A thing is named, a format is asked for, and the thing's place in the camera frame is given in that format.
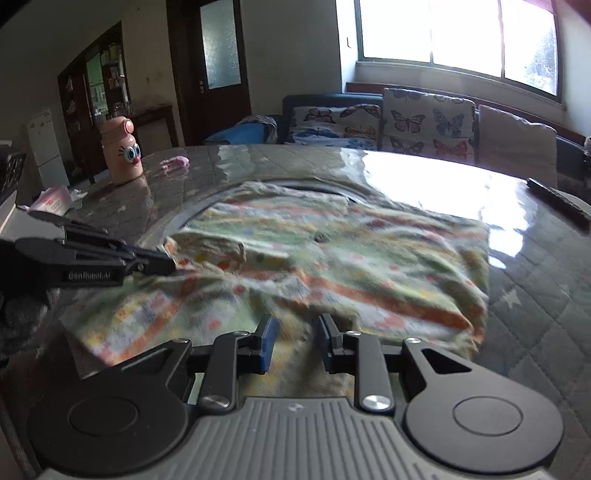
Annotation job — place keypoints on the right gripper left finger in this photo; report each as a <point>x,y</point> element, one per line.
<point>230,356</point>

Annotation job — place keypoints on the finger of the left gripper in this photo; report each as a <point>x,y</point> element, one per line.
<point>134,263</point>
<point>80,233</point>

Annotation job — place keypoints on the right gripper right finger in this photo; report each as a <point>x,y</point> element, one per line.
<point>370,361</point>

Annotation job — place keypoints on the colourful patterned child garment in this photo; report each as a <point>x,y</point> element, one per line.
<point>380,268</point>

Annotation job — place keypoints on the pink tissue pack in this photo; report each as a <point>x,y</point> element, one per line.
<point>57,200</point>

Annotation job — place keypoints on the white refrigerator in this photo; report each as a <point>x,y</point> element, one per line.
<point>45,149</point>

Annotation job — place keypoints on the pink cartoon face bottle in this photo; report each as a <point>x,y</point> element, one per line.
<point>121,151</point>

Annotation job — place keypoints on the small pink toy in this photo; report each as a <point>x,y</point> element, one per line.
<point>174,165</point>

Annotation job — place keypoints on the dark wooden display cabinet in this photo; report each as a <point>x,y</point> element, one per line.
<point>93,89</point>

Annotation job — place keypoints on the grey quilted star table cover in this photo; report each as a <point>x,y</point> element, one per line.
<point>538,331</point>

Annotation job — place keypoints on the left butterfly print cushion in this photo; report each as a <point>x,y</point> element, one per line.
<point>356,127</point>

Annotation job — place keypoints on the dark wooden door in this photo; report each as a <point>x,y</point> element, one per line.
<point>208,63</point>

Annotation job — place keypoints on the upright butterfly print cushion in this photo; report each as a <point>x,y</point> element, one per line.
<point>429,125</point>

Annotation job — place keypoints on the plain beige cushion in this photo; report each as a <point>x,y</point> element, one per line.
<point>511,145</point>

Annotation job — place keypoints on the black remote control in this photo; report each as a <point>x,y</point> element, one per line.
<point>558,202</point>

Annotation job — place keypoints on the dark blue sofa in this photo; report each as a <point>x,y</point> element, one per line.
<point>573,160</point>

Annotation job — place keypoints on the large window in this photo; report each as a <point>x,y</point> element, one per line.
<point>503,51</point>

